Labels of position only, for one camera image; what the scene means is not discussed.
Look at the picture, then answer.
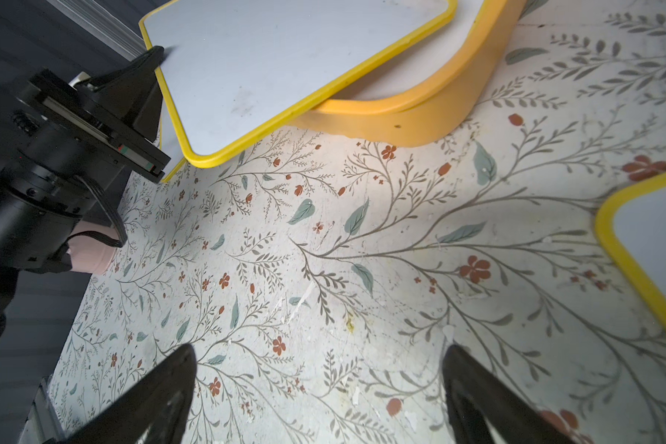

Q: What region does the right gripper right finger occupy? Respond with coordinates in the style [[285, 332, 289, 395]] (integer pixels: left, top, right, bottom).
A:
[[441, 345, 571, 443]]

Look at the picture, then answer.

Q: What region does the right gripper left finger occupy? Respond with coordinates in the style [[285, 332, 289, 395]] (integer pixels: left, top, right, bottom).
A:
[[64, 343, 197, 443]]

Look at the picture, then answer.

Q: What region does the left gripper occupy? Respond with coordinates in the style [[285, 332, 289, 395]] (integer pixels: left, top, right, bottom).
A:
[[13, 46, 170, 216]]

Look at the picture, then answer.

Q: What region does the whiteboard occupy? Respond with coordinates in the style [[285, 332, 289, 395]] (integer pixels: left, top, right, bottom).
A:
[[157, 102, 187, 184], [139, 0, 457, 168], [333, 0, 483, 101]]

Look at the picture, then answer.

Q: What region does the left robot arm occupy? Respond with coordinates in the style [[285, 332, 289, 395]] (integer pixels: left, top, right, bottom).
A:
[[0, 46, 169, 337]]

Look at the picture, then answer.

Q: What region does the right whiteboard under arm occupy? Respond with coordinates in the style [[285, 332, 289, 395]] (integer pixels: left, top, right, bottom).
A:
[[595, 172, 666, 329]]

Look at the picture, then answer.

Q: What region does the yellow plastic storage box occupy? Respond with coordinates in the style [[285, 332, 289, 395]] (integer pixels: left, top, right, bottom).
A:
[[290, 1, 525, 147]]

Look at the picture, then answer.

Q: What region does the pink pen cup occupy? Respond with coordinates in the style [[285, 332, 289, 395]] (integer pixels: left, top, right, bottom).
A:
[[68, 221, 118, 275]]

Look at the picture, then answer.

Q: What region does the floral table mat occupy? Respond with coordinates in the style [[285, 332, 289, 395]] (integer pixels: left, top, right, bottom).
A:
[[49, 1, 666, 443]]

